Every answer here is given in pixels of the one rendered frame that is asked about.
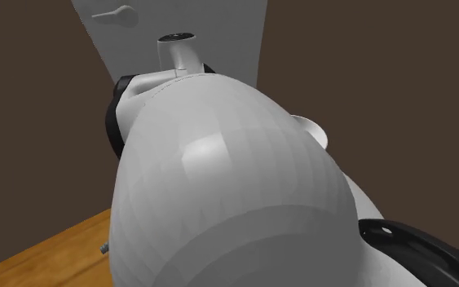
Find grey door with lever handle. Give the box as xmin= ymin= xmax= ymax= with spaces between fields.
xmin=70 ymin=0 xmax=269 ymax=90

